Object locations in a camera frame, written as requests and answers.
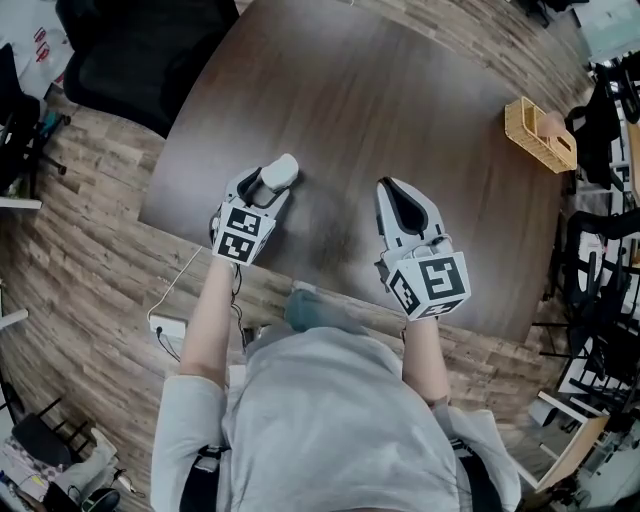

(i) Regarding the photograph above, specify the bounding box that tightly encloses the black shoulder strap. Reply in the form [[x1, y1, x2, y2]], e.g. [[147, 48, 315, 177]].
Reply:
[[449, 437, 506, 512], [192, 444, 226, 512]]

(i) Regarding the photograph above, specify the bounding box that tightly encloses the clear water jug red label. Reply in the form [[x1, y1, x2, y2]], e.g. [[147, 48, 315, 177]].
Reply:
[[19, 19, 72, 97]]

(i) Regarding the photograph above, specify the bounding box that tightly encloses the white floor socket with cable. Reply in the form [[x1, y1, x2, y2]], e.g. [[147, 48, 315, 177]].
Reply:
[[146, 243, 205, 338]]

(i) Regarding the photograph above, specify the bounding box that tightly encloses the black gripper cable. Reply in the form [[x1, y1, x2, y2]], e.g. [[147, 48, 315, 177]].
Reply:
[[228, 263, 250, 347]]

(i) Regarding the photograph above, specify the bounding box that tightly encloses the light wooden desk white frame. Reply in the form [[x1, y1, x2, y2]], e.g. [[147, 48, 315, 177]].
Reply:
[[536, 389, 612, 495]]

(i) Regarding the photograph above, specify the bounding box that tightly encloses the person's leg in jeans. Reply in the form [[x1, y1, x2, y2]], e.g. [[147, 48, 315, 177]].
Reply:
[[283, 288, 372, 337]]

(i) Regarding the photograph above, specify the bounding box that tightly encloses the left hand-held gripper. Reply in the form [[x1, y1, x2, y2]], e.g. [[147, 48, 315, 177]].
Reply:
[[209, 167, 293, 266]]

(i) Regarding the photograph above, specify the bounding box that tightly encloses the small white case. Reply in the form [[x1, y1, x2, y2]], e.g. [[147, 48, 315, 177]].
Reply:
[[259, 153, 301, 194]]

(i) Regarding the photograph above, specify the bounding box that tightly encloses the black mesh office chair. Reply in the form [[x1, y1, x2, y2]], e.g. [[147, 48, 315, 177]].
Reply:
[[563, 63, 640, 192]]

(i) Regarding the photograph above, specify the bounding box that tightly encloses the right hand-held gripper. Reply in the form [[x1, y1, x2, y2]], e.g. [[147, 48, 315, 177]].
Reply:
[[374, 177, 474, 322]]

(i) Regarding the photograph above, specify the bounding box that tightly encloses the large black office chair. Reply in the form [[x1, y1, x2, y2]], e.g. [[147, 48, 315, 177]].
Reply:
[[62, 0, 242, 140]]

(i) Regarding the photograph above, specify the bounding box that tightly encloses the black chair with white garment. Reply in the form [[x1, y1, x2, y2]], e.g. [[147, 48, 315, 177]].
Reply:
[[548, 209, 639, 354]]

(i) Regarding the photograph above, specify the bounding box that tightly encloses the black chair with dark jacket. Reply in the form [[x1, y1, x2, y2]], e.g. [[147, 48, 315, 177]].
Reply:
[[0, 42, 72, 197]]

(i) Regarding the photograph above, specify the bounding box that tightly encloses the black folding chair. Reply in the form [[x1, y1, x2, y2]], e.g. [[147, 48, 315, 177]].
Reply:
[[10, 396, 97, 467]]

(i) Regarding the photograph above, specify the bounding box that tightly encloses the person's right forearm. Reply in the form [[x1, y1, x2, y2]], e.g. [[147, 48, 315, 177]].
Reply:
[[401, 317, 452, 407]]

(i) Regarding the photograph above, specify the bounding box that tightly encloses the woven wicker basket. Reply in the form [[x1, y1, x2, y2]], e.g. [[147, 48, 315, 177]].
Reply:
[[503, 95, 579, 175]]

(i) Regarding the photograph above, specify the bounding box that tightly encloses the person's grey shirt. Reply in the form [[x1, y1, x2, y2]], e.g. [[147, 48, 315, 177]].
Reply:
[[151, 324, 524, 512]]

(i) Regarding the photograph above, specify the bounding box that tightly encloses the person's left forearm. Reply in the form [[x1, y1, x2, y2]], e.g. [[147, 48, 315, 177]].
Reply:
[[178, 257, 237, 390]]

